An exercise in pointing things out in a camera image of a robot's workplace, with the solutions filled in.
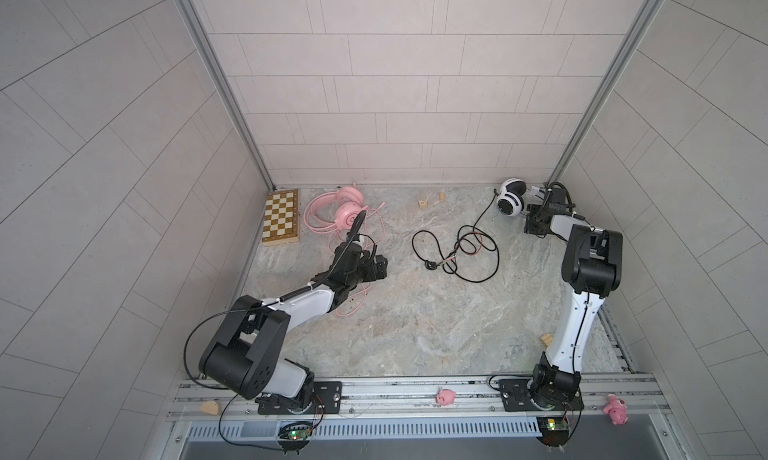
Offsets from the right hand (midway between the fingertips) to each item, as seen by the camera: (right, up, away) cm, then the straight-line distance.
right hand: (525, 207), depth 108 cm
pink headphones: (-66, -1, -8) cm, 67 cm away
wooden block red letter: (-29, +5, +5) cm, 30 cm away
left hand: (-50, -16, -18) cm, 56 cm away
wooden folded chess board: (-87, -5, -6) cm, 87 cm away
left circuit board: (-68, -50, -43) cm, 95 cm away
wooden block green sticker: (-37, +1, +4) cm, 37 cm away
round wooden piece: (-90, -47, -38) cm, 109 cm away
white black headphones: (-8, +2, -6) cm, 10 cm away
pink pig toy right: (+4, -47, -40) cm, 62 cm away
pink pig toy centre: (-35, -46, -37) cm, 68 cm away
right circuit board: (-10, -52, -39) cm, 66 cm away
